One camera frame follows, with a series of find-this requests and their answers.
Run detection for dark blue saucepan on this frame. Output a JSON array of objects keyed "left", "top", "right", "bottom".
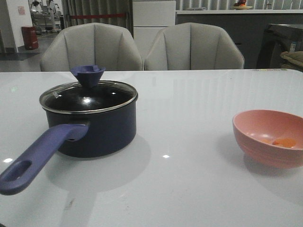
[{"left": 0, "top": 101, "right": 136, "bottom": 195}]

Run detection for glass lid with blue knob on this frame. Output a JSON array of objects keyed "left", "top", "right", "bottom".
[{"left": 39, "top": 65, "right": 138, "bottom": 114}]

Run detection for pink bowl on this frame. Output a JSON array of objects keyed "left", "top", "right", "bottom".
[{"left": 232, "top": 110, "right": 303, "bottom": 169}]

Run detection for orange ham slices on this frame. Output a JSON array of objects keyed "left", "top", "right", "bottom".
[{"left": 261, "top": 138, "right": 296, "bottom": 148}]

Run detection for right beige chair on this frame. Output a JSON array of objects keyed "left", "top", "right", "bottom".
[{"left": 144, "top": 23, "right": 245, "bottom": 71}]

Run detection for beige chair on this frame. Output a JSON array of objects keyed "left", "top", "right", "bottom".
[
  {"left": 144, "top": 23, "right": 245, "bottom": 71},
  {"left": 40, "top": 23, "right": 143, "bottom": 72}
]

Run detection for left beige chair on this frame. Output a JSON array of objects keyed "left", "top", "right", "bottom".
[{"left": 40, "top": 23, "right": 143, "bottom": 72}]

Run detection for white refrigerator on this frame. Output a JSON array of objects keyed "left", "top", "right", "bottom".
[{"left": 132, "top": 0, "right": 176, "bottom": 58}]

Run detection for red barrier belt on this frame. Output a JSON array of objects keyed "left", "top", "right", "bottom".
[{"left": 70, "top": 13, "right": 127, "bottom": 19}]

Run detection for grey counter cabinet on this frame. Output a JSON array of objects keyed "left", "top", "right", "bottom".
[{"left": 176, "top": 9, "right": 303, "bottom": 69}]

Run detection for beige curtain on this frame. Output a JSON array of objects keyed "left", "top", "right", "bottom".
[{"left": 62, "top": 0, "right": 134, "bottom": 34}]

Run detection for fruit plate on counter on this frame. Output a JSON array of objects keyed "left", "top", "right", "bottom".
[{"left": 232, "top": 0, "right": 253, "bottom": 10}]

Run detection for red trash bin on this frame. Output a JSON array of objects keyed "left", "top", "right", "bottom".
[{"left": 21, "top": 26, "right": 38, "bottom": 50}]

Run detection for dark washing machine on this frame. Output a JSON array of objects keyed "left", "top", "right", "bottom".
[{"left": 256, "top": 24, "right": 303, "bottom": 69}]

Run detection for folded beige cushion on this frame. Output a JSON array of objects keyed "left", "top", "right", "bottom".
[{"left": 280, "top": 51, "right": 303, "bottom": 72}]

